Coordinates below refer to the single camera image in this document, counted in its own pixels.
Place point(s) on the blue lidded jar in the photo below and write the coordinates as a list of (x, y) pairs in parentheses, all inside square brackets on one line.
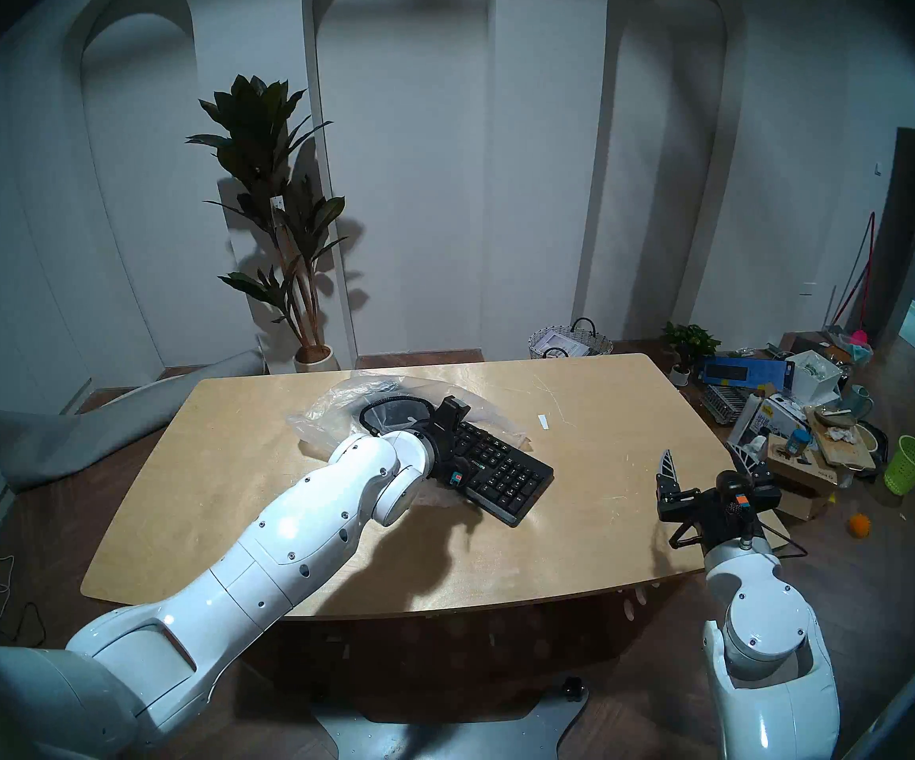
[(798, 442)]

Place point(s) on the clear plastic bag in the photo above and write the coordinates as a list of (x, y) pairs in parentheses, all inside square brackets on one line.
[(330, 418)]

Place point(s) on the dark brown door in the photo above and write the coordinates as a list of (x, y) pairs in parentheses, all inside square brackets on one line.
[(905, 236)]

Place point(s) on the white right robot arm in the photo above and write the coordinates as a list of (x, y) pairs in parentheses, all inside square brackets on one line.
[(766, 632)]

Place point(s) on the small potted plant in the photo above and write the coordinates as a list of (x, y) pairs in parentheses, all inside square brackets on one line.
[(691, 343)]

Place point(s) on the orange fruit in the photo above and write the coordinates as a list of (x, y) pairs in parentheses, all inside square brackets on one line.
[(859, 525)]

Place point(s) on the grey bowl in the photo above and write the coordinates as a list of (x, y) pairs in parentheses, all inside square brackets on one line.
[(836, 418)]

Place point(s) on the white plastic container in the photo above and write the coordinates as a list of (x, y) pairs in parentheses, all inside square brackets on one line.
[(814, 378)]

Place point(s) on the wooden cutting board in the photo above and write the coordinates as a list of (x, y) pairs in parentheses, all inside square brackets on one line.
[(845, 450)]

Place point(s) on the white printed carton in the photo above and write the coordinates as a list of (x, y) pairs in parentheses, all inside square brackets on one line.
[(782, 412)]

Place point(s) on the brown cardboard box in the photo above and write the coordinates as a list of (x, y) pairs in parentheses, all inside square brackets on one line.
[(802, 489)]

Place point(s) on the teal mug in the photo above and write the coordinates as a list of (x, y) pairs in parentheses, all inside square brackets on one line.
[(859, 402)]

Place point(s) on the green waste basket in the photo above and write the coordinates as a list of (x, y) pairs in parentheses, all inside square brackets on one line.
[(909, 465)]

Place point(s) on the black computer keyboard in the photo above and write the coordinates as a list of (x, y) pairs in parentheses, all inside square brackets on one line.
[(509, 473)]

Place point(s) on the white paper roll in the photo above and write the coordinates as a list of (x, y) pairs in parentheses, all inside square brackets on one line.
[(745, 420)]

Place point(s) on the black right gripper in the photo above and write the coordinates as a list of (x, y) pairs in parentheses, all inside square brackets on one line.
[(730, 501)]

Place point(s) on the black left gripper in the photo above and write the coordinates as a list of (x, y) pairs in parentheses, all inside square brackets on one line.
[(449, 450)]

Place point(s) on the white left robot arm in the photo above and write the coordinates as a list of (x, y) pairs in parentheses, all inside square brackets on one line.
[(299, 529)]

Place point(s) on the blue keyboard box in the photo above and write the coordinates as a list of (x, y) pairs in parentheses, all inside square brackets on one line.
[(742, 370)]

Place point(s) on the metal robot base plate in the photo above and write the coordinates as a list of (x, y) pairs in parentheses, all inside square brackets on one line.
[(441, 739)]

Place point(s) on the tall potted plant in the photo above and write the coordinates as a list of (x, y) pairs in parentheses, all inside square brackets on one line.
[(255, 125)]

